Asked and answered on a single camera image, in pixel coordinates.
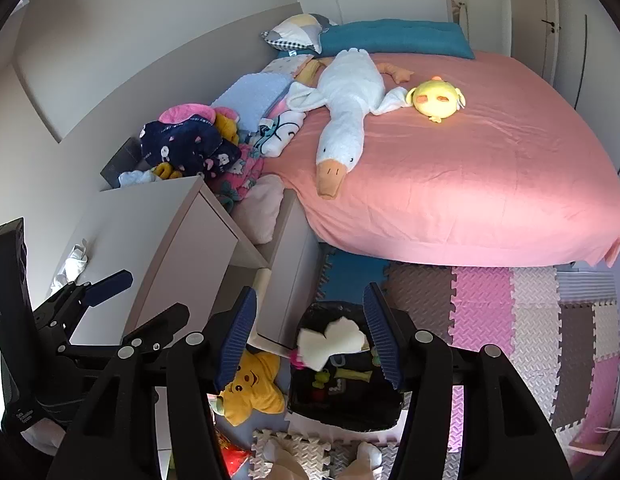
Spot black trash bin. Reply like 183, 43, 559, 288
287, 301, 407, 432

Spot teal long pillow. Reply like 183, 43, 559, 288
277, 18, 475, 60

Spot person's leg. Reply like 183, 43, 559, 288
262, 447, 311, 480
340, 441, 383, 480

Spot green and yellow frog toy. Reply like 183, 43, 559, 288
312, 366, 373, 389

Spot white loose foam mat tile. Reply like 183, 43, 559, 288
249, 428, 333, 478

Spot foam puzzle floor mats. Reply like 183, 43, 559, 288
210, 250, 620, 480

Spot patchwork pillow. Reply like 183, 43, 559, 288
261, 13, 339, 55

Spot pink bed sheet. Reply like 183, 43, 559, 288
260, 51, 620, 269

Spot yellow chick plush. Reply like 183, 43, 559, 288
406, 75, 466, 125

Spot white printed blanket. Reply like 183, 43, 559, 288
256, 109, 308, 158

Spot light blue fleece blanket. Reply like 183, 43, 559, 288
210, 72, 294, 137

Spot pink fleece blanket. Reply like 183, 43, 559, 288
158, 103, 217, 126

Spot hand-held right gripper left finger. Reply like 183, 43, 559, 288
47, 286, 259, 480

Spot pink floral blanket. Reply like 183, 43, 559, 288
205, 144, 267, 202

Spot yellow star plush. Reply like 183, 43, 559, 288
216, 349, 287, 424

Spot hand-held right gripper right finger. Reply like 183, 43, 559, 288
362, 282, 574, 480

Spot white twisted towel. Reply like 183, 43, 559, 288
51, 243, 89, 297

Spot white bedside cabinet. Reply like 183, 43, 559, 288
255, 187, 322, 352

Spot white door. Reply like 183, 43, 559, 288
507, 0, 562, 92

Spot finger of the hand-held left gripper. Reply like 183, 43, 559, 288
32, 269, 134, 331
60, 302, 191, 361

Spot navy printed blanket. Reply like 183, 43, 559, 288
139, 117, 242, 179

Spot light pink cushion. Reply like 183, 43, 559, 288
232, 174, 287, 246

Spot yellow plush toy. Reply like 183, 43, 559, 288
211, 109, 242, 145

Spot white goose plush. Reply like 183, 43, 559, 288
286, 48, 416, 201

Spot red packet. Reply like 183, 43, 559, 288
217, 435, 253, 477

